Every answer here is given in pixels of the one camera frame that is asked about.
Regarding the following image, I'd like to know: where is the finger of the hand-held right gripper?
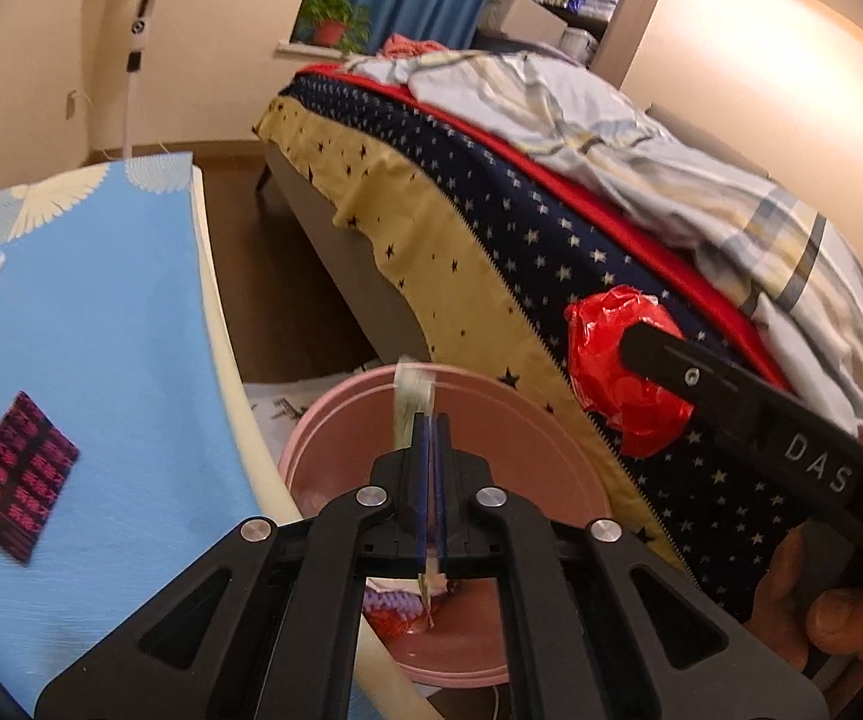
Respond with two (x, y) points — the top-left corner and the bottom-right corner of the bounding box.
(618, 319), (794, 437)

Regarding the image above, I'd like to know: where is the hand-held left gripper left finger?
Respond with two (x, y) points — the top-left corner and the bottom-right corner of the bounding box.
(34, 412), (433, 720)

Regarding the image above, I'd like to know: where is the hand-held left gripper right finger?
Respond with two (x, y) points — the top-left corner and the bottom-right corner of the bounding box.
(433, 412), (830, 720)

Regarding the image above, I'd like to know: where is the pink round bin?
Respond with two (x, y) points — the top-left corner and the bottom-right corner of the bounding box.
(278, 363), (614, 688)

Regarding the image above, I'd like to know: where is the red plastic bag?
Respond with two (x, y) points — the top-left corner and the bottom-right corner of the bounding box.
(564, 284), (697, 460)

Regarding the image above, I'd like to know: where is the clear plastic wrapper strip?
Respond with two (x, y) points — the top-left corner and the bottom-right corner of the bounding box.
(391, 358), (453, 628)

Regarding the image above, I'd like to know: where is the person's right hand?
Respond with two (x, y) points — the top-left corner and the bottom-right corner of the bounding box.
(745, 523), (863, 707)

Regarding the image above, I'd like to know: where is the red crumpled wrapper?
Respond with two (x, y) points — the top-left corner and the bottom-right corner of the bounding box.
(367, 603), (438, 640)

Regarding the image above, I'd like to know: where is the white printed bag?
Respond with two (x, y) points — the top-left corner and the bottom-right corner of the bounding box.
(241, 378), (362, 430)

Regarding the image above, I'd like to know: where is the striped pale duvet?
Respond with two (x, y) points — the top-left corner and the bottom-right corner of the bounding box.
(347, 48), (863, 437)

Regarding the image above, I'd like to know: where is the beige headboard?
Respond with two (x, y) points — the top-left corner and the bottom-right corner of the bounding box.
(645, 100), (772, 182)

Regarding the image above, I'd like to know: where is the bed with starry cover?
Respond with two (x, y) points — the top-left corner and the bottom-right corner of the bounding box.
(253, 63), (863, 610)

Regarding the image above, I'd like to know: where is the blue fan-patterned cloth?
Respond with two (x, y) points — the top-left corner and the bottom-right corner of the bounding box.
(0, 151), (362, 720)

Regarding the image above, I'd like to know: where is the white plastic container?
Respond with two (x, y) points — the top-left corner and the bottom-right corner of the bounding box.
(562, 28), (599, 62)

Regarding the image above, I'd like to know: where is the brown bookshelf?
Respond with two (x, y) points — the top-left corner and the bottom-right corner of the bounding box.
(550, 0), (667, 85)

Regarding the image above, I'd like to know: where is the cardboard box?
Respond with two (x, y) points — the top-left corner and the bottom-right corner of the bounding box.
(478, 0), (570, 47)

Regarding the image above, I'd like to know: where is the black packet with pink print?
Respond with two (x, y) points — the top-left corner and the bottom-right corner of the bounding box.
(0, 390), (82, 565)

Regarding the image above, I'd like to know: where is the pink clothing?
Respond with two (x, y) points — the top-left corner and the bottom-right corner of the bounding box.
(379, 33), (449, 62)

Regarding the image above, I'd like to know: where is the white windowsill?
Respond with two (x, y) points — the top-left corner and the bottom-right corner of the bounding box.
(274, 40), (352, 62)

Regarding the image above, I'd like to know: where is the potted green plant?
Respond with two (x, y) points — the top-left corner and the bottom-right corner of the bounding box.
(297, 0), (373, 55)

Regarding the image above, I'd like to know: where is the white standing fan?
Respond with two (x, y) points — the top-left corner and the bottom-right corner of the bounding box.
(92, 0), (227, 163)

